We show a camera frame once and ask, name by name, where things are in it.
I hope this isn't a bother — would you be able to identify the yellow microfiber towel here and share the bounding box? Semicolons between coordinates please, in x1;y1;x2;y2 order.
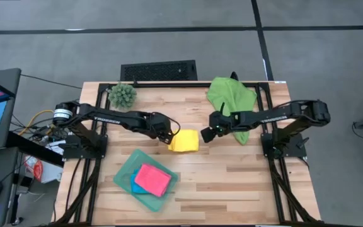
168;128;200;153

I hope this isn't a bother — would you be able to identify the green microfiber towel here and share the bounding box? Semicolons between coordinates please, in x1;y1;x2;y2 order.
206;77;258;146

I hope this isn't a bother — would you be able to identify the red white plastic bag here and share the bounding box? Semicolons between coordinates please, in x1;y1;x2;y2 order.
25;156;63;184

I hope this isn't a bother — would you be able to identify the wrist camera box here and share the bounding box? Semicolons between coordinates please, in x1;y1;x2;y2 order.
209;110;229;127
151;112;171;133

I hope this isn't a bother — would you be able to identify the green spiky artificial plant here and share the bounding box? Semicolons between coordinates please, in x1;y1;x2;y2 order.
107;82;137;110

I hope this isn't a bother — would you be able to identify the yellow cable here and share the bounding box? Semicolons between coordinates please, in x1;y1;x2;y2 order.
19;109;55;136

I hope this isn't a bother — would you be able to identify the blue microfiber towel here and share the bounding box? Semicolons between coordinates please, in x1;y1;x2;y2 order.
130;168;151;194

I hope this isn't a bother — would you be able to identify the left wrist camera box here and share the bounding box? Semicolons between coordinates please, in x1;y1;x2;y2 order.
151;112;171;133

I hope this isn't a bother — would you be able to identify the teal translucent plastic bin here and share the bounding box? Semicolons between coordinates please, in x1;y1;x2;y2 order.
113;148;179;212

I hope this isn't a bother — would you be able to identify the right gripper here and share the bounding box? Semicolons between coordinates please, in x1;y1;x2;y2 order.
200;121;238;144

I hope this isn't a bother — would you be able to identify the black perforated grate panel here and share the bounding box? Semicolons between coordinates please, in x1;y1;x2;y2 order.
120;59;198;82

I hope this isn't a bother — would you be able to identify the pink microfiber towel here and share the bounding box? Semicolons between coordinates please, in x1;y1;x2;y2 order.
134;163;172;198

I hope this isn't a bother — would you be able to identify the black aluminium table frame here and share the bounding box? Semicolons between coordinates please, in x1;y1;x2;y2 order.
52;81;324;226

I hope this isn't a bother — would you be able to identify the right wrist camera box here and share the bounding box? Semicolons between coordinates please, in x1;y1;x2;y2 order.
209;110;229;127

